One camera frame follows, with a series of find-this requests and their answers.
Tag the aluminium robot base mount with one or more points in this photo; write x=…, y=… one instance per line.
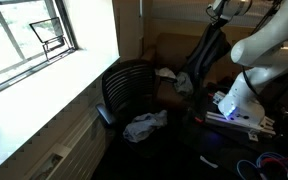
x=240, y=121

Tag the brown couch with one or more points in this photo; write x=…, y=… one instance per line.
x=171, y=51

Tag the black metal frame stand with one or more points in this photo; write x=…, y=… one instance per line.
x=51, y=35

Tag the black mesh office chair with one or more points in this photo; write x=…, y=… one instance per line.
x=129, y=90

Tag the grey and black bag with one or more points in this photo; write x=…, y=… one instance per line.
x=212, y=46

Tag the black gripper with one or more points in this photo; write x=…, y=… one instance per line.
x=216, y=10

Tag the white radiator cover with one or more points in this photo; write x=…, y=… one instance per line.
x=39, y=146

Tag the white tag on floor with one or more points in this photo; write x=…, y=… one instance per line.
x=213, y=165

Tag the striped blue white shirt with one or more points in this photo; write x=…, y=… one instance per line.
x=141, y=127

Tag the white cloth on couch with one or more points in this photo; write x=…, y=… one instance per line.
x=165, y=72

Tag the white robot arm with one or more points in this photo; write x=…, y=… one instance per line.
x=265, y=53

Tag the grey cloth on couch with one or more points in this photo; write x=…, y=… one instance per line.
x=183, y=84

